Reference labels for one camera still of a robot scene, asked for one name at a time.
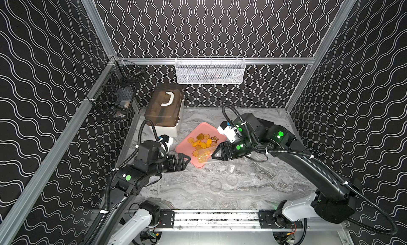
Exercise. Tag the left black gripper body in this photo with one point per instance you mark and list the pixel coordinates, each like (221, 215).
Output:
(175, 163)

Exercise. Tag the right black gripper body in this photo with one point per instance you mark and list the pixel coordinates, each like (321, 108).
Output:
(238, 148)

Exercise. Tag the clear jar brown cookies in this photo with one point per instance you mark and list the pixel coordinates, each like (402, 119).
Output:
(231, 168)

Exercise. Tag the clear jar orange cookies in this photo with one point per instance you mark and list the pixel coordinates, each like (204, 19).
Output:
(204, 155)

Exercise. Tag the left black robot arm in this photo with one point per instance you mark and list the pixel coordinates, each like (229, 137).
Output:
(152, 159)

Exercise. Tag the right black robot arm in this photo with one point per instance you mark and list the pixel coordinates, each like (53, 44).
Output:
(335, 198)

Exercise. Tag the pink plastic tray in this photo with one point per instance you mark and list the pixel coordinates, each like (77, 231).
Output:
(209, 131)

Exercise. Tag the brown lid storage box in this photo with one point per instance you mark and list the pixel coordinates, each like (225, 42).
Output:
(165, 109)

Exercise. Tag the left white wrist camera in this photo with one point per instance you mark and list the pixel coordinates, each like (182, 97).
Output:
(166, 139)

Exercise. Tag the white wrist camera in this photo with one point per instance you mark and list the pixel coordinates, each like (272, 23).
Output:
(227, 130)
(166, 139)

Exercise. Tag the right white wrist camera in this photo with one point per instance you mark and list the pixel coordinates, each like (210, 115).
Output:
(227, 130)

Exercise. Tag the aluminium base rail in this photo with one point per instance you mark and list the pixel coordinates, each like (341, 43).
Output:
(235, 220)

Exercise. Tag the white wire basket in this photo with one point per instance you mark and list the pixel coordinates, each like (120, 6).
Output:
(210, 70)

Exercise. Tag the black wire basket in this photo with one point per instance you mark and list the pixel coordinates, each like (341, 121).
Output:
(117, 96)

